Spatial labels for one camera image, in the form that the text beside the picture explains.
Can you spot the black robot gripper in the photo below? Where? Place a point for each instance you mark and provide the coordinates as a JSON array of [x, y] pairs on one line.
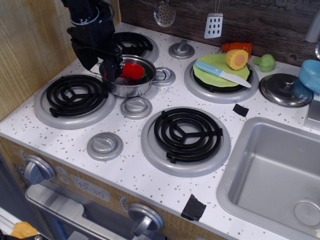
[[92, 38]]

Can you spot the red toy chili pepper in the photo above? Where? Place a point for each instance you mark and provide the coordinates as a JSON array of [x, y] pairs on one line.
[[132, 71]]

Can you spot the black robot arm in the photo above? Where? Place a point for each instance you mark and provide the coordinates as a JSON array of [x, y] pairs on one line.
[[89, 8]]

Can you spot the back left black burner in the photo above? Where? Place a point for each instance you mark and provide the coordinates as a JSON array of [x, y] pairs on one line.
[[137, 44]]

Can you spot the black burner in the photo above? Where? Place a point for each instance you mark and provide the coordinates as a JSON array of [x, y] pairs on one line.
[[137, 44], [220, 95], [73, 102], [185, 142]]

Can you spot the front left black burner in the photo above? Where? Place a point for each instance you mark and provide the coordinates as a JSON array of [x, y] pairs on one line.
[[73, 102]]

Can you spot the silver knob middle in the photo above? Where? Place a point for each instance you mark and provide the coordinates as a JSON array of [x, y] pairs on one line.
[[136, 108]]

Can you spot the small steel pot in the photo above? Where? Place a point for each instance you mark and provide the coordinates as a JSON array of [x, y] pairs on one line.
[[124, 87]]

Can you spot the silver knob beside pot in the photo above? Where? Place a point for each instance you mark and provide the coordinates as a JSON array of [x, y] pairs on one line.
[[163, 77]]

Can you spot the hanging steel skimmer ladle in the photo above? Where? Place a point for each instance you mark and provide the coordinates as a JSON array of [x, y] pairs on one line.
[[164, 13]]

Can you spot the silver knob front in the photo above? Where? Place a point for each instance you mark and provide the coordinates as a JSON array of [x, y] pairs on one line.
[[104, 146]]

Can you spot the silver knob back centre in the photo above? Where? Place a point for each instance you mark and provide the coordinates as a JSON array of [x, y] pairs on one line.
[[181, 50]]

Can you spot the back right black burner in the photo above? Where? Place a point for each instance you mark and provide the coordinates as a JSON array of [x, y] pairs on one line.
[[220, 95]]

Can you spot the front right black burner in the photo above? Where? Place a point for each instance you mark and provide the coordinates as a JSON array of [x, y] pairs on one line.
[[185, 142]]

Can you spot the green round plate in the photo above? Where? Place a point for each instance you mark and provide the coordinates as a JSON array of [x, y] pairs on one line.
[[218, 60]]

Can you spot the hanging white slotted spatula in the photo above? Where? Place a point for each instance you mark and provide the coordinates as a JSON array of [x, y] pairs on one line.
[[214, 23]]

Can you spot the oven dial left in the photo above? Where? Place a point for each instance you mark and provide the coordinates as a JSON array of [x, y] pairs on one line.
[[37, 170]]

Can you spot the oven dial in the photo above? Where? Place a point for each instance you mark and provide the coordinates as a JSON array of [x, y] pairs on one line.
[[144, 219], [37, 170]]

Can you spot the yellow toy corn piece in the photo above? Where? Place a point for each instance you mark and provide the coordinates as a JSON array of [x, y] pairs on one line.
[[236, 59]]

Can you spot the black tape piece small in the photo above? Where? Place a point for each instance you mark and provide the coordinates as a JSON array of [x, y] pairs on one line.
[[240, 110]]

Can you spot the orange toy carrot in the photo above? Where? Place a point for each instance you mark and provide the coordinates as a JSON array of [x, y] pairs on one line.
[[246, 46]]

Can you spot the oven dial right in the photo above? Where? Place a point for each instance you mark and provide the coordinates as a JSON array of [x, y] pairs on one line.
[[144, 219]]

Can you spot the green toy broccoli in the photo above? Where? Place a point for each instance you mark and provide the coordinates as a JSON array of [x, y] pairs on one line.
[[266, 62]]

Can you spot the black tape piece front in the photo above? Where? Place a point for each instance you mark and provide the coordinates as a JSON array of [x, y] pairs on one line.
[[193, 210]]

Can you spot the orange object bottom left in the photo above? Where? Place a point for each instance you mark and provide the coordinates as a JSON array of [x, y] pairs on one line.
[[23, 230]]

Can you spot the steel pot lid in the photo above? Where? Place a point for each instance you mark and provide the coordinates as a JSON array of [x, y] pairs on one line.
[[285, 90]]

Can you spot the silver sink basin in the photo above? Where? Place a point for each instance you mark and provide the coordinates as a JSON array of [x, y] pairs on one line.
[[272, 179]]

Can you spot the blue plastic bowl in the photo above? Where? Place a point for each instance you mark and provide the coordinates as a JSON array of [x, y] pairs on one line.
[[309, 75]]

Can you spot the silver faucet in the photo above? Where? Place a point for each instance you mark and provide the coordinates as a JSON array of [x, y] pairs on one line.
[[313, 34]]

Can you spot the blue handled toy knife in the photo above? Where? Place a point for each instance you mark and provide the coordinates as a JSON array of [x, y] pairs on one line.
[[222, 74]]

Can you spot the silver oven door handle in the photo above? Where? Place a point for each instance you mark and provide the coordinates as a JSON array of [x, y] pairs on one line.
[[79, 219]]

